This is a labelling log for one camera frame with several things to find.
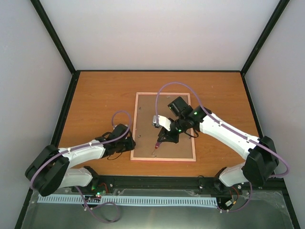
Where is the purple red screwdriver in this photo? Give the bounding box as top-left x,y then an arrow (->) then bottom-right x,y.
152,141 -> 161,155

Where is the pink picture frame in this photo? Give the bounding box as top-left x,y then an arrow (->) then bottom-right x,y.
131,92 -> 196,162

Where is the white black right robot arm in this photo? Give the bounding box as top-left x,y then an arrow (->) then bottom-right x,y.
152,97 -> 279,187

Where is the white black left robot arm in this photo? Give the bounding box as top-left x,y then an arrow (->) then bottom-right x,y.
25,124 -> 136,197

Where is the grey metal front plate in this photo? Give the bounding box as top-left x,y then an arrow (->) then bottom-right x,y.
20,192 -> 295,229

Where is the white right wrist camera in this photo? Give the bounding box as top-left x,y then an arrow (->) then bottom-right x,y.
152,115 -> 171,131

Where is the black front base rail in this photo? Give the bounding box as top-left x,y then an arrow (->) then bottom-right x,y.
29,175 -> 286,196

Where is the black table edge rail left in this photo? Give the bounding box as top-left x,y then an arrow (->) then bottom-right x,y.
51,70 -> 81,146

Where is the black table edge rail back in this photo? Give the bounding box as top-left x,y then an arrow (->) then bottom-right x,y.
77,70 -> 241,73

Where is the light blue slotted cable duct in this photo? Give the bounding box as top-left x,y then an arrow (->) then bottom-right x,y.
37,194 -> 217,208

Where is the black enclosure post left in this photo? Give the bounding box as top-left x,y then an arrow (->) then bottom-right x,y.
30,0 -> 76,75

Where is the black enclosure post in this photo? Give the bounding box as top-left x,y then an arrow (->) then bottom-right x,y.
240,0 -> 290,77
30,0 -> 76,75

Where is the black enclosure post right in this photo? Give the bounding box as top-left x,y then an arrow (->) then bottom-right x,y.
240,0 -> 290,77

